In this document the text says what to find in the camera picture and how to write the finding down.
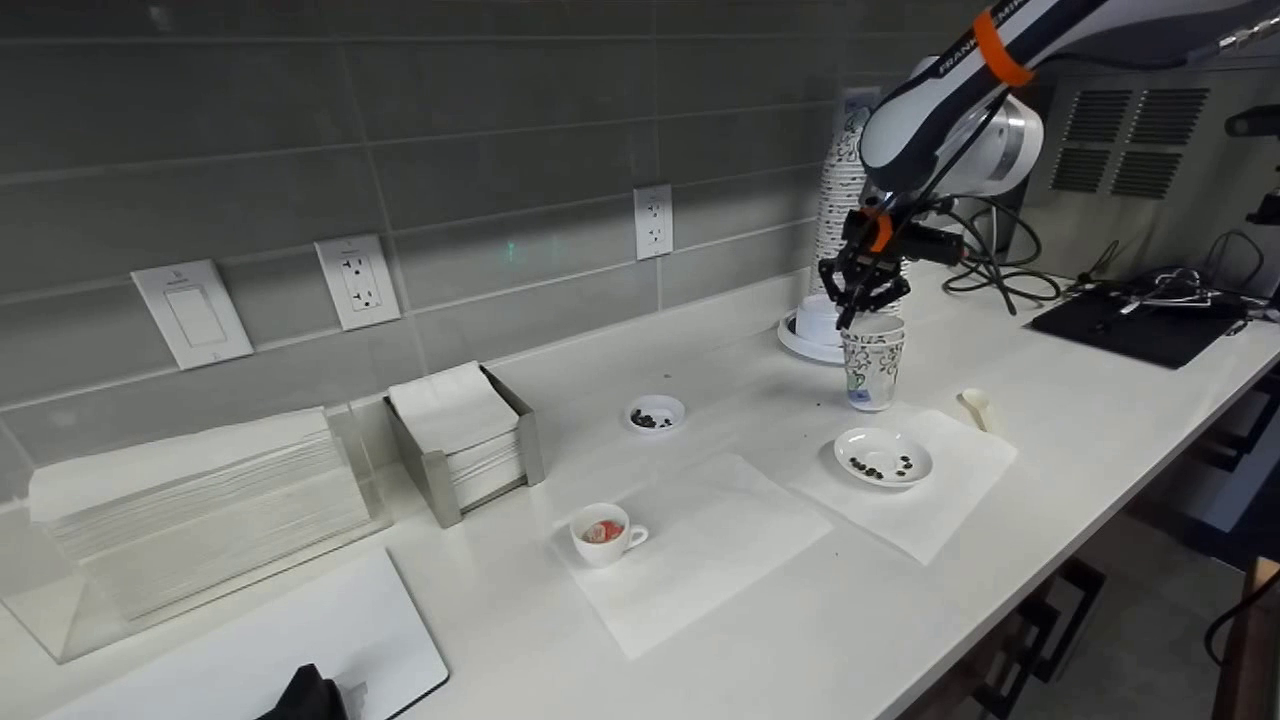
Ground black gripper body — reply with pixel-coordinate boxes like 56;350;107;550
836;207;925;278

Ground clear plastic cup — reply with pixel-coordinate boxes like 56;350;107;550
839;324;908;418

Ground stack of white cup lids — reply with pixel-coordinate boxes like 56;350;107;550
792;292;846;345

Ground white round cup dispenser base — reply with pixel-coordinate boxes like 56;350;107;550
770;316;857;372

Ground stack of patterned paper cups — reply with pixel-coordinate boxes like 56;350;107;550
813;83;882;278

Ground white espresso cup red contents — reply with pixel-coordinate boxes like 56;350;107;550
567;502;657;572

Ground cream plastic spoon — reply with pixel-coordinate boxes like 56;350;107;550
951;386;1001;435

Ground white saucer with coffee beans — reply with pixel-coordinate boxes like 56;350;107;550
833;423;934;496

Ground white paper napkin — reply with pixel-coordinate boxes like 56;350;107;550
547;448;836;666
784;403;1022;568

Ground small white dish with beans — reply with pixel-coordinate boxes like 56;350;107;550
621;394;692;440

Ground black flat mat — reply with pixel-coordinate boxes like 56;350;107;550
1028;280;1250;372

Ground grey grid panel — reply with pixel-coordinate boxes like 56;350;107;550
1046;83;1210;206

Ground metal napkin holder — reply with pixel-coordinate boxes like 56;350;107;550
379;356;551;534

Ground stack of white napkins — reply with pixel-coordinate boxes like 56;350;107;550
386;360;526;516

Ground white double power outlet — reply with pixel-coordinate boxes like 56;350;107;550
311;232;403;337

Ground black cloth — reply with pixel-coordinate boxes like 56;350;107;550
254;661;351;720

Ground white flat board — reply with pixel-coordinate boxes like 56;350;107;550
36;545;455;720

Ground clear acrylic box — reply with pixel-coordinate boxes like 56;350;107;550
0;403;391;667

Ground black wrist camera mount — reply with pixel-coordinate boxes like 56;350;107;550
900;215;972;268

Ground black table cable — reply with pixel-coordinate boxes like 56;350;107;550
941;254;1073;309

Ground small white wall outlet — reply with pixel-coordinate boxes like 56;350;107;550
627;183;678;266

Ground grey cable bundle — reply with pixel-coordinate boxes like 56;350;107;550
1114;266;1250;324

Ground black stool frame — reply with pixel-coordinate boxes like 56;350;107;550
975;558;1110;720

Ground black hanging cable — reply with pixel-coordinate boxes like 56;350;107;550
1200;568;1280;666

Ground white light switch plate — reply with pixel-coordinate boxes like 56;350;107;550
127;255;254;372

